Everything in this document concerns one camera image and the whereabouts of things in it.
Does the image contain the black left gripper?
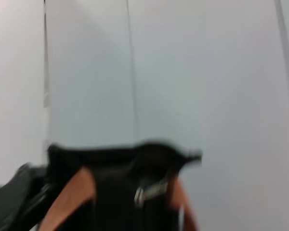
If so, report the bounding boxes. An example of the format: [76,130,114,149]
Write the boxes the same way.
[0,163,53,231]

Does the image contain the black food bag brown handles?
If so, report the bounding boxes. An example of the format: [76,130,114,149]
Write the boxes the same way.
[42,138,204,231]

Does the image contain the silver zipper pull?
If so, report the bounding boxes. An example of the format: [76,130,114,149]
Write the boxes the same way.
[134,179,169,207]

